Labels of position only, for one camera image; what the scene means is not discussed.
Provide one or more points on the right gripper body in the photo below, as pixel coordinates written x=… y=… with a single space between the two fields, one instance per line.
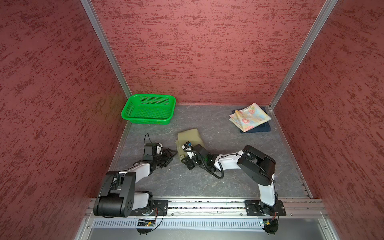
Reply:
x=195 y=161

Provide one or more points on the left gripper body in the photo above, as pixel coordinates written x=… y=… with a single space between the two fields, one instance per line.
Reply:
x=163 y=158

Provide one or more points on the olive green skirt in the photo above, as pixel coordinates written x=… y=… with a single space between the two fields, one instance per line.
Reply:
x=192 y=136

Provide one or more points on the pastel patterned skirt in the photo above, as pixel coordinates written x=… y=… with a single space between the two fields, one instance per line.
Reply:
x=249 y=117

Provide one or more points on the blue denim skirt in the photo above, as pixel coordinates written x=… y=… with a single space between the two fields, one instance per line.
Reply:
x=265 y=127

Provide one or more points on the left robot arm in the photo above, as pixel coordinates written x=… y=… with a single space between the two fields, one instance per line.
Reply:
x=118 y=196

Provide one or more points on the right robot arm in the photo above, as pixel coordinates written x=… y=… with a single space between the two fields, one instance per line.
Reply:
x=257 y=165

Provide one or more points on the green plastic basket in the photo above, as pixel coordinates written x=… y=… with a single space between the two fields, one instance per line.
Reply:
x=149 y=109

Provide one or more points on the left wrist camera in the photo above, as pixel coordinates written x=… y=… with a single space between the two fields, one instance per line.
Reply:
x=151 y=151

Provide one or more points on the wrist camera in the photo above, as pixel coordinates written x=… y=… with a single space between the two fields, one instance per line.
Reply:
x=189 y=150
x=151 y=151

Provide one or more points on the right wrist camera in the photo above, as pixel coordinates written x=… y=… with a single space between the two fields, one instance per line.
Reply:
x=189 y=150

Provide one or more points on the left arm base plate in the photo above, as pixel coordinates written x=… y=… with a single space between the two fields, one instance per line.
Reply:
x=160 y=207

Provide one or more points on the aluminium front rail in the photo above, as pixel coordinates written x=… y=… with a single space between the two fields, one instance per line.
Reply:
x=216 y=207

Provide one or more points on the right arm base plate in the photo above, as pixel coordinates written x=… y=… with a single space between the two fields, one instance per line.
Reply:
x=252 y=207

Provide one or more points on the white slotted cable duct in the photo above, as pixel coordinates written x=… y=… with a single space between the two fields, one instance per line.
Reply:
x=191 y=224

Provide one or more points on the left aluminium corner post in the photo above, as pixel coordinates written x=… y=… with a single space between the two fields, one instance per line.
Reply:
x=97 y=26

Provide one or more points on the aluminium corner post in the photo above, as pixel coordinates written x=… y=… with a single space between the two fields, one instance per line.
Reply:
x=97 y=26
x=318 y=24

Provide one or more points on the right aluminium corner post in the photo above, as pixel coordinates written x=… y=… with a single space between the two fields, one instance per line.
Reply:
x=318 y=24

